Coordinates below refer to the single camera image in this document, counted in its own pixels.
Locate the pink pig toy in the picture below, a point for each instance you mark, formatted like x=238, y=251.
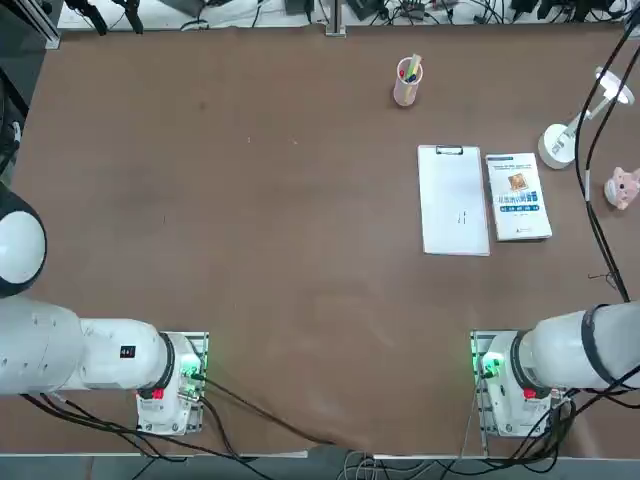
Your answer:
x=622, y=187

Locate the white and blue book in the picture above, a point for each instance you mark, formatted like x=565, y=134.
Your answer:
x=517, y=200

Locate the white table edge bracket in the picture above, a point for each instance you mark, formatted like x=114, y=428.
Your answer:
x=336, y=30

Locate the aluminium camera post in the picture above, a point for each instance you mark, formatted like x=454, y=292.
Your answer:
x=333, y=11

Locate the white clipboard with black clip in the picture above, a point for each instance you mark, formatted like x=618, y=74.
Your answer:
x=452, y=200

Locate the translucent pink pen cup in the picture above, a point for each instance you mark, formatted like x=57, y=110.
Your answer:
x=405, y=95

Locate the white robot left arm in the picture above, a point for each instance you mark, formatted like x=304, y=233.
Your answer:
x=75, y=350

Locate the blue capped pen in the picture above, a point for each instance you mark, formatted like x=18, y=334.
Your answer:
x=411, y=78

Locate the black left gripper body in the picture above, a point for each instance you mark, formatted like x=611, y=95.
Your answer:
x=9, y=140

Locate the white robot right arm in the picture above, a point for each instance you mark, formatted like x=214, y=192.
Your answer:
x=560, y=345

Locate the white foldable desk lamp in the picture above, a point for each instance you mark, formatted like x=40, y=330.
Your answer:
x=555, y=150

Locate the aluminium frame rail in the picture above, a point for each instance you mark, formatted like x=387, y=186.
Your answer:
x=42, y=30

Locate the yellow-green highlighter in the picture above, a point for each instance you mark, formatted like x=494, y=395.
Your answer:
x=414, y=65

